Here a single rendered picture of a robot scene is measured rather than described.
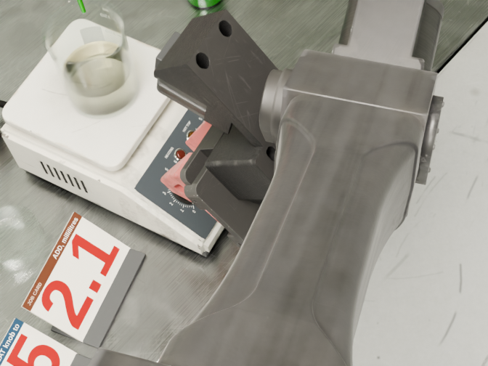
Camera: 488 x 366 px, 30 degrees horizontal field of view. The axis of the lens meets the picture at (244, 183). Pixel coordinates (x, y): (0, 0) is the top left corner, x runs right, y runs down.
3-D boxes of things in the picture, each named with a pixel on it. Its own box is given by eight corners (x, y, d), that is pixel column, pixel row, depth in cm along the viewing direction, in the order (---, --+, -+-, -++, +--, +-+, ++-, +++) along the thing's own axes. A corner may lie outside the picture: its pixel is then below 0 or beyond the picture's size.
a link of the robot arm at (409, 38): (323, 9, 58) (309, -92, 47) (460, 32, 56) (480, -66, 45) (280, 182, 56) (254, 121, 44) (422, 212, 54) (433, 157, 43)
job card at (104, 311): (146, 255, 78) (138, 233, 74) (99, 349, 74) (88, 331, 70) (83, 233, 79) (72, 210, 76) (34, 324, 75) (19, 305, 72)
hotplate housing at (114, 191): (280, 146, 82) (276, 94, 75) (208, 263, 77) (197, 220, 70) (78, 60, 89) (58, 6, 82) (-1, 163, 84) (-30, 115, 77)
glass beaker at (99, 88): (51, 100, 76) (23, 35, 69) (104, 51, 79) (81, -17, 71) (112, 142, 74) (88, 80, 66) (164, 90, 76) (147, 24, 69)
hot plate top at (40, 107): (194, 67, 78) (192, 61, 77) (118, 176, 73) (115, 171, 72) (78, 20, 81) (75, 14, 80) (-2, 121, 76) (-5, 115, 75)
